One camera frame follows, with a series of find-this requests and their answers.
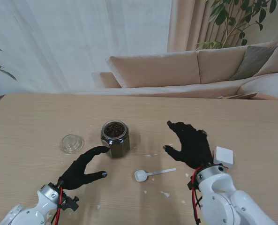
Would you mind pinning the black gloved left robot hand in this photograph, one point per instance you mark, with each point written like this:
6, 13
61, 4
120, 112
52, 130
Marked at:
79, 172

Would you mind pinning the beige sofa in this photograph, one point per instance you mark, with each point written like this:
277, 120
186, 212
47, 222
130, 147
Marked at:
157, 70

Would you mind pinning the white blanket on sofa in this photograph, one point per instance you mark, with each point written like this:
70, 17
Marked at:
267, 85

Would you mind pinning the white square jar lid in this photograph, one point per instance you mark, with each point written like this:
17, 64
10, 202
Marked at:
223, 155

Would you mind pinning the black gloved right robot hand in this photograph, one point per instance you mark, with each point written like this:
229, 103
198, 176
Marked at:
195, 147

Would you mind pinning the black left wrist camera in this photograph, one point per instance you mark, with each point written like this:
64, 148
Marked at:
71, 204

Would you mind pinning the beige pleated curtain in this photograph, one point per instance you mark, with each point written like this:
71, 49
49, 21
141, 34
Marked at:
188, 25

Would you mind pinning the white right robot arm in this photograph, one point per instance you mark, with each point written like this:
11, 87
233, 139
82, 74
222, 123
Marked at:
227, 199

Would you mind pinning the clear glass jar lid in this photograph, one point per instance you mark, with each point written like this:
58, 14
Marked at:
72, 143

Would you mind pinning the grey sofa cushion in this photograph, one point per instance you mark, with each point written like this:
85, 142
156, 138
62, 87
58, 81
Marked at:
253, 61

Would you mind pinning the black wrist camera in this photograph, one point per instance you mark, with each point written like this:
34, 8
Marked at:
71, 204
191, 185

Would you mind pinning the tall leafy green plant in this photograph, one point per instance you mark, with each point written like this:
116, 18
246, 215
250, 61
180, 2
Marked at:
223, 14

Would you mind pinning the white sheer curtain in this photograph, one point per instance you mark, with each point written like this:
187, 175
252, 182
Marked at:
70, 42

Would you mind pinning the glass jar of coffee beans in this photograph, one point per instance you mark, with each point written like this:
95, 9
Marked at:
115, 145

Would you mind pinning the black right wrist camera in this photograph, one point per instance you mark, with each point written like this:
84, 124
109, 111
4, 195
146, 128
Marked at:
191, 185

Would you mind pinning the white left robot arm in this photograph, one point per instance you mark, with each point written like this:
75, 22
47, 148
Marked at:
33, 208

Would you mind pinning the white plastic spoon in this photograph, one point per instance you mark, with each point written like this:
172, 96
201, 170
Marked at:
140, 175

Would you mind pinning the wooden tray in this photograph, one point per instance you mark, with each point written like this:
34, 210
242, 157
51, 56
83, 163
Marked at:
243, 95

